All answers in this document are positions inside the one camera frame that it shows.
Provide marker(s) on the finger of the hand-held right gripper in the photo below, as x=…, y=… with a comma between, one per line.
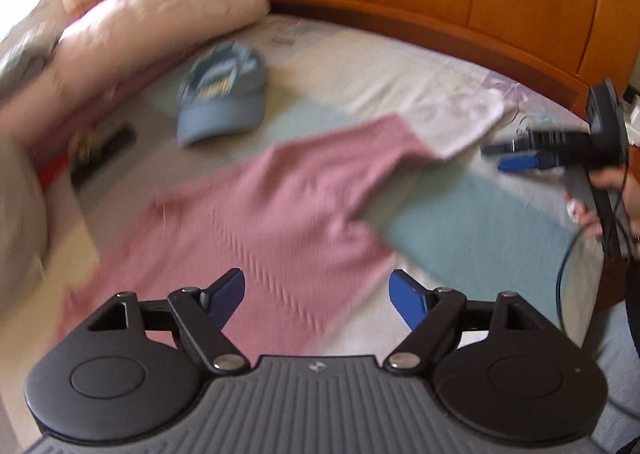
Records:
x=510, y=147
x=520, y=164

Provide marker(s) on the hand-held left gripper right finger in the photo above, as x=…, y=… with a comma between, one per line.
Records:
x=407, y=299

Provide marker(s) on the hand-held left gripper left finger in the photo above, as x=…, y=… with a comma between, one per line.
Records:
x=227, y=294

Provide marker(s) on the pink and white knit sweater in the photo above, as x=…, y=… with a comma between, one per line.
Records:
x=300, y=194

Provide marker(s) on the folded grey-green clothes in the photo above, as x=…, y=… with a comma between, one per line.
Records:
x=25, y=54

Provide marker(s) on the person's right hand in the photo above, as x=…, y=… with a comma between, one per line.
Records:
x=630, y=189

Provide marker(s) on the black phone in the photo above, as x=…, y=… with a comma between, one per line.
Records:
x=107, y=154

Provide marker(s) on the blue denim cap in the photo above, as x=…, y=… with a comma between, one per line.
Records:
x=220, y=104

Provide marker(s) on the red flat object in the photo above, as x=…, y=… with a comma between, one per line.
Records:
x=52, y=174

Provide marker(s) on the person's grey trousers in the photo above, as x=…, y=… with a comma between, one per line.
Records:
x=620, y=359

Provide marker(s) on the grey cat face cushion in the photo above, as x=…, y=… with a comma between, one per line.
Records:
x=20, y=214

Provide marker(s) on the long pink floral pillow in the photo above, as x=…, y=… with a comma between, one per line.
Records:
x=175, y=4

